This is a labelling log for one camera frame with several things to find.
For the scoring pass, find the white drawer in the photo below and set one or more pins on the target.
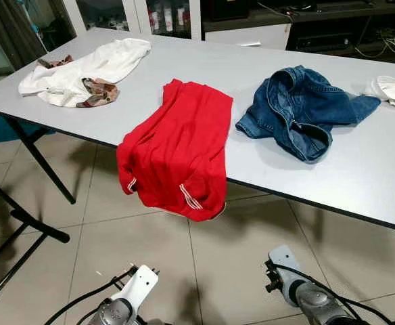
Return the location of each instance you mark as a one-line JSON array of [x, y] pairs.
[[251, 35]]

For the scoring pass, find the plain white shirt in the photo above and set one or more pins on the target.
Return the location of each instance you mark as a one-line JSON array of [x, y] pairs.
[[393, 91]]

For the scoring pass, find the red white-striped sweater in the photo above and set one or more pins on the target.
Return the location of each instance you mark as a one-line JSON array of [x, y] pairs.
[[177, 149]]

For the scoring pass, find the black table leg frame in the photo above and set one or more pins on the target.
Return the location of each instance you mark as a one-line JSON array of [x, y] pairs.
[[42, 162]]

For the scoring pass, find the white glass-door cabinet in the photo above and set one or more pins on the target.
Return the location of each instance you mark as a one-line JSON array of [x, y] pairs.
[[194, 17]]

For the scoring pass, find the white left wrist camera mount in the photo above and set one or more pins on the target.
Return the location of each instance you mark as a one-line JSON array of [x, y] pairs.
[[138, 288]]

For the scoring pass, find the white hoodie with plaid lining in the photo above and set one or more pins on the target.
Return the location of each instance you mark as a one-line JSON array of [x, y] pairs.
[[96, 64]]

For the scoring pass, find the grey curtain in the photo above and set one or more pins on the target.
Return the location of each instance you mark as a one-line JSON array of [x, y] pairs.
[[15, 27]]

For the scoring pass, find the teal floor mat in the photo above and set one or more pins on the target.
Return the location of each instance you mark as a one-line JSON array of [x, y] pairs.
[[8, 132]]

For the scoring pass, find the black media shelf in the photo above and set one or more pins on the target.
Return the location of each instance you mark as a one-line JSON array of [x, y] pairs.
[[333, 40]]

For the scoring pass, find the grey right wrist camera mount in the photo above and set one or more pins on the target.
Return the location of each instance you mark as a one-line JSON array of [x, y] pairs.
[[282, 261]]

